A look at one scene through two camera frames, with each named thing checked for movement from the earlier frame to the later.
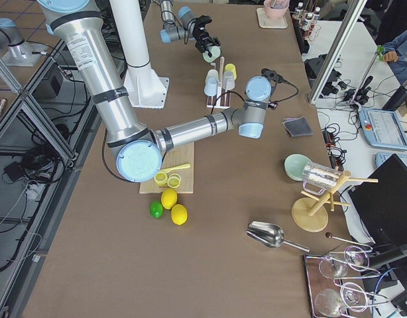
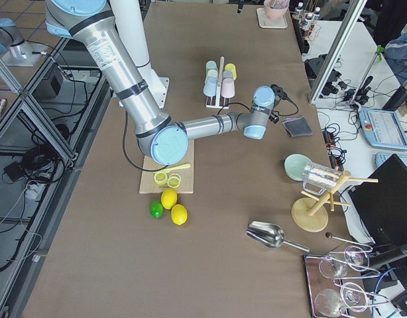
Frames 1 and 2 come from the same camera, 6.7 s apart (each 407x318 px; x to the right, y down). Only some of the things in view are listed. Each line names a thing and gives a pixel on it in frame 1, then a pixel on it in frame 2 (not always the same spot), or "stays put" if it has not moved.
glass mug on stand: x=317 y=178 stays put
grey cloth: x=297 y=126 stays put
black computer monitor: x=387 y=208 stays put
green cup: x=215 y=52 -> x=211 y=68
